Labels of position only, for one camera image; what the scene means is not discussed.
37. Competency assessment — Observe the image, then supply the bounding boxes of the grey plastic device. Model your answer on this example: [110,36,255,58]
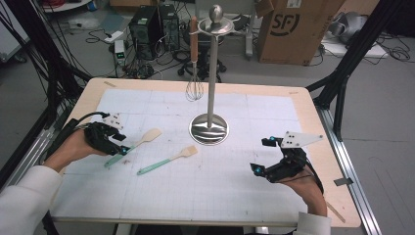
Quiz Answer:
[329,11,370,43]

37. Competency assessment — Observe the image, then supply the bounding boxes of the wooden slotted spatula green handle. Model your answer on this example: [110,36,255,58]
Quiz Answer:
[136,145,199,176]

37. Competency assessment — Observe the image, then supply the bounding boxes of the black metal frame with cables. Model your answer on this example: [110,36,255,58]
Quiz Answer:
[0,0,94,131]

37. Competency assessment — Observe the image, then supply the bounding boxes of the grey tape piece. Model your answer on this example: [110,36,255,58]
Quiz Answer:
[334,177,354,187]

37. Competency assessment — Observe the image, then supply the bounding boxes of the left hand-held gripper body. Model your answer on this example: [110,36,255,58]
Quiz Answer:
[83,112,125,155]

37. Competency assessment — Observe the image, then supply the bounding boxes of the steel utensil stand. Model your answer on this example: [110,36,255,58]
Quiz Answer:
[189,4,241,146]

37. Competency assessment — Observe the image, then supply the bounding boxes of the black computer tower green label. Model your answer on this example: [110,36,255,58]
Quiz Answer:
[128,5,164,62]

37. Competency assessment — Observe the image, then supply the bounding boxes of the wooden spoon green handle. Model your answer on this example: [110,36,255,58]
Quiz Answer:
[104,127,163,168]

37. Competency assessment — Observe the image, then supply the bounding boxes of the large brown cardboard box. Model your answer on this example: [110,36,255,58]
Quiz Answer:
[255,0,346,67]

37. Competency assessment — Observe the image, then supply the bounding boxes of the wire whisk wooden handle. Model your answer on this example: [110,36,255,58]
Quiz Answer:
[185,15,205,103]

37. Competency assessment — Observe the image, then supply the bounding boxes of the thin wooden strip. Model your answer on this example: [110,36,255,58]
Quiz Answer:
[327,204,346,224]

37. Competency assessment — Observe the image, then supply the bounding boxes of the white power strip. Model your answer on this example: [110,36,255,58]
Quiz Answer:
[104,29,125,44]

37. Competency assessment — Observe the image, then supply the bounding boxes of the person's left hand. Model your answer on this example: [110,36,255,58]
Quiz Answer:
[43,129,109,173]

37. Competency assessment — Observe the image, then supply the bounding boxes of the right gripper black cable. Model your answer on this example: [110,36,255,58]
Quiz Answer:
[302,161,325,195]

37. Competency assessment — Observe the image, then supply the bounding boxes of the person's right hand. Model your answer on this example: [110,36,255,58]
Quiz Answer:
[277,165,328,216]

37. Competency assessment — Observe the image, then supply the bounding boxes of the small device green display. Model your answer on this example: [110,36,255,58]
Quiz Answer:
[114,39,126,67]

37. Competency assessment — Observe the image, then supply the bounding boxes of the white grid mat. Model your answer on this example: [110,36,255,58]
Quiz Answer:
[53,88,311,224]

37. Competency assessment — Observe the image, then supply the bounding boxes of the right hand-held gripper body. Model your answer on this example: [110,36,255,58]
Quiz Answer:
[267,130,325,184]

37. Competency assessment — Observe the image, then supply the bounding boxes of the black office stool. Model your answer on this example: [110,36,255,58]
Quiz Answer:
[177,19,228,83]

